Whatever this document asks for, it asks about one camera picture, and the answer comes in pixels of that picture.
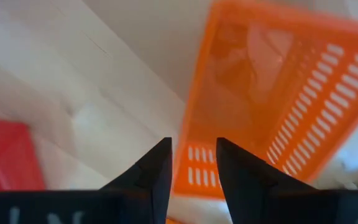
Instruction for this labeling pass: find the orange plastic basket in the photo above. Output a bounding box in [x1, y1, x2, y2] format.
[166, 0, 358, 224]

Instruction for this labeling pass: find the red plastic basket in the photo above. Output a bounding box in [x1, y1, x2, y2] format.
[0, 117, 47, 194]

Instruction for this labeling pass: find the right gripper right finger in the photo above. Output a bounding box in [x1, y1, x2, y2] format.
[215, 137, 358, 224]

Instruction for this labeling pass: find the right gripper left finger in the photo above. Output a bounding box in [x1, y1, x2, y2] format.
[0, 136, 174, 224]

